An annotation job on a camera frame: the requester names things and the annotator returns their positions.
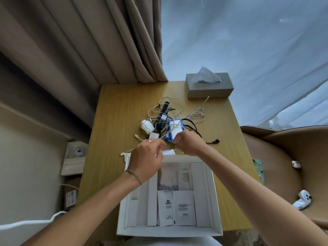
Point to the grey tissue box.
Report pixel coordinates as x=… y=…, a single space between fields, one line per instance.
x=208 y=90

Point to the person's right fingers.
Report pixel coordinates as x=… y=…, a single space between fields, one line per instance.
x=181 y=140

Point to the sheer white curtain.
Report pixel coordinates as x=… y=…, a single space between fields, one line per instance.
x=243 y=48

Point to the person's left hand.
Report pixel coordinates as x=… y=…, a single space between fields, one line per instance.
x=146 y=161

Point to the person's white garment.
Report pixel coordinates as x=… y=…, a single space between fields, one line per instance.
x=169 y=241

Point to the white wall charger plug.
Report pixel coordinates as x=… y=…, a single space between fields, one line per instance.
x=147 y=126

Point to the green printed card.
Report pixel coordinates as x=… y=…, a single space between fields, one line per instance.
x=258 y=170

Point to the person's right forearm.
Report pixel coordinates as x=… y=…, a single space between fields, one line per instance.
x=256 y=197

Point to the small white square adapter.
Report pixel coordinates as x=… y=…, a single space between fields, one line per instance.
x=154 y=136

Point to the person's left forearm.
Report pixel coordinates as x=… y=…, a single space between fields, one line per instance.
x=84 y=215

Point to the clear bag with striped item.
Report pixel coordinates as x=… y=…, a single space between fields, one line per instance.
x=176 y=176

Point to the brown leather chair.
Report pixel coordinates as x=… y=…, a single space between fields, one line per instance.
x=281 y=161

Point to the white paper packet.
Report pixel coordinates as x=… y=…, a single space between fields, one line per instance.
x=185 y=208
x=165 y=208

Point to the black power adapter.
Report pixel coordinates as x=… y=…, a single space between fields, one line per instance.
x=163 y=117

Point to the white earbuds case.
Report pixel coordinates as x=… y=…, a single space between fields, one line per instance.
x=296 y=164

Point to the person's left fingers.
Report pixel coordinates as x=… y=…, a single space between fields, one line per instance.
x=155 y=143

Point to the brown cardboard box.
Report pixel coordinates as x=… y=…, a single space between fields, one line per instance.
x=70 y=193

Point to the brown curtain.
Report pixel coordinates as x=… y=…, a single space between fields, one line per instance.
x=76 y=48

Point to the white game controller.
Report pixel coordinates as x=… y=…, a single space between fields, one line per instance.
x=303 y=199

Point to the slim white box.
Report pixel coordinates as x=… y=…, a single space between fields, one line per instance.
x=133 y=213

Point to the white box with round toy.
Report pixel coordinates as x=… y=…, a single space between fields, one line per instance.
x=74 y=158

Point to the person's right hand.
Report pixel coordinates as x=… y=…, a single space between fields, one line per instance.
x=192 y=144

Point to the blue framed white device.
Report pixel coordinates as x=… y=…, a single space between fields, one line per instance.
x=174 y=130

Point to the white cardboard divider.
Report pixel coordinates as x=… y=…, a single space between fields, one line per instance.
x=152 y=202

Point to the open white cardboard box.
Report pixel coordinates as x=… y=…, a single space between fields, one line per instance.
x=212 y=202

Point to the white tissue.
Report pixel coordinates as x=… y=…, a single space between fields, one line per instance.
x=206 y=75

